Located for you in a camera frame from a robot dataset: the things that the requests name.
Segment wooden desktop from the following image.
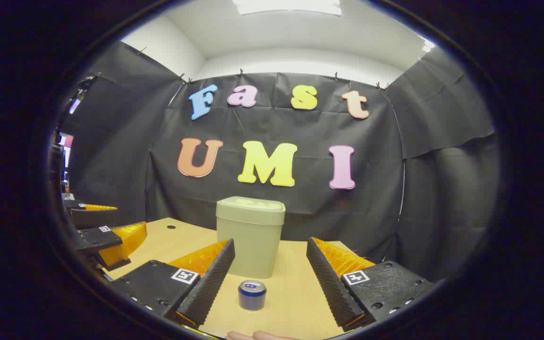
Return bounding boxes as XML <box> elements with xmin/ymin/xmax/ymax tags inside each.
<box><xmin>104</xmin><ymin>217</ymin><xmax>376</xmax><ymax>340</ymax></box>

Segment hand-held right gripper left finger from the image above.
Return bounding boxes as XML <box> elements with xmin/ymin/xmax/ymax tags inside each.
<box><xmin>109</xmin><ymin>238</ymin><xmax>236</xmax><ymax>330</ymax></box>

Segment green desktop garbage bin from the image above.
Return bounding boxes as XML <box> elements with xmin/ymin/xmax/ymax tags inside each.
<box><xmin>216</xmin><ymin>196</ymin><xmax>286</xmax><ymax>279</ymax></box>

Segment blue pop can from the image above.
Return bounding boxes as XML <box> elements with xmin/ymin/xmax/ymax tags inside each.
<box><xmin>238</xmin><ymin>280</ymin><xmax>267</xmax><ymax>311</ymax></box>

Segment computer monitor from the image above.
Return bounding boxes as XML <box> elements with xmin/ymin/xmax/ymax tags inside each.
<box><xmin>59</xmin><ymin>132</ymin><xmax>75</xmax><ymax>187</ymax></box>

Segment black backdrop cloth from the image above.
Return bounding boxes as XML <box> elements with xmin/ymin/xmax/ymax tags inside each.
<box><xmin>59</xmin><ymin>40</ymin><xmax>502</xmax><ymax>284</ymax></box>

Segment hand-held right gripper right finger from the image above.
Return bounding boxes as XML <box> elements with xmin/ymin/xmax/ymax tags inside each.
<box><xmin>306</xmin><ymin>237</ymin><xmax>442</xmax><ymax>332</ymax></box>

